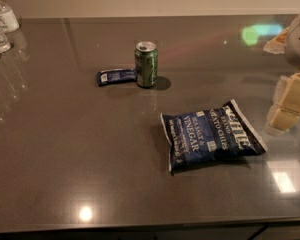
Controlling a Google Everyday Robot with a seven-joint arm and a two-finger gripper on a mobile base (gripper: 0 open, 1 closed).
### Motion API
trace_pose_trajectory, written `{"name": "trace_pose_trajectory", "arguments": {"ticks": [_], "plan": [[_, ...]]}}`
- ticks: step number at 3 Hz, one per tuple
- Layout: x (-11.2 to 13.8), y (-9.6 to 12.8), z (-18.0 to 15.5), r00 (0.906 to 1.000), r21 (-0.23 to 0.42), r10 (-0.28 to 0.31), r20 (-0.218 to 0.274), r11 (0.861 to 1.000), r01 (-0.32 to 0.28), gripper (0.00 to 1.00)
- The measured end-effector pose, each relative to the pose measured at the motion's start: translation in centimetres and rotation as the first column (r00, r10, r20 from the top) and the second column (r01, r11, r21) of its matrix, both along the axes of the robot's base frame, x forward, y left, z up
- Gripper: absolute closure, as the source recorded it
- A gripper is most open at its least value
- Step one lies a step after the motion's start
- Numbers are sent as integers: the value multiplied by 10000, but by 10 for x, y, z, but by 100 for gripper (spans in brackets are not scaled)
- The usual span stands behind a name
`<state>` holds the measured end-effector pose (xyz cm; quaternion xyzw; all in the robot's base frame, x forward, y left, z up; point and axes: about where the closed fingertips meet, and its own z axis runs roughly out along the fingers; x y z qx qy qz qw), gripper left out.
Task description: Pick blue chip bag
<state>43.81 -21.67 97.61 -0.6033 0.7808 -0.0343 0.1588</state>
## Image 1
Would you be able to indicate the white pump sanitizer bottle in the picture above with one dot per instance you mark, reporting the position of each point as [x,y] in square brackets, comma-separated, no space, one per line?
[8,20]

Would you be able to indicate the blue salt vinegar chip bag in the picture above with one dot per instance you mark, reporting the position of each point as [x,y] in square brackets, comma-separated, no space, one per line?
[207,136]

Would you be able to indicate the small blue snack packet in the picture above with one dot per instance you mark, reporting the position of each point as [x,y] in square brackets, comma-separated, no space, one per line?
[115,76]

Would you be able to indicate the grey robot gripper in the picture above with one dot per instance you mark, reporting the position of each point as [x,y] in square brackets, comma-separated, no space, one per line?
[299,44]

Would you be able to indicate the green soda can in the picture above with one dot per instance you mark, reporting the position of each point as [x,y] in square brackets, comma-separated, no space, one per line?
[146,63]

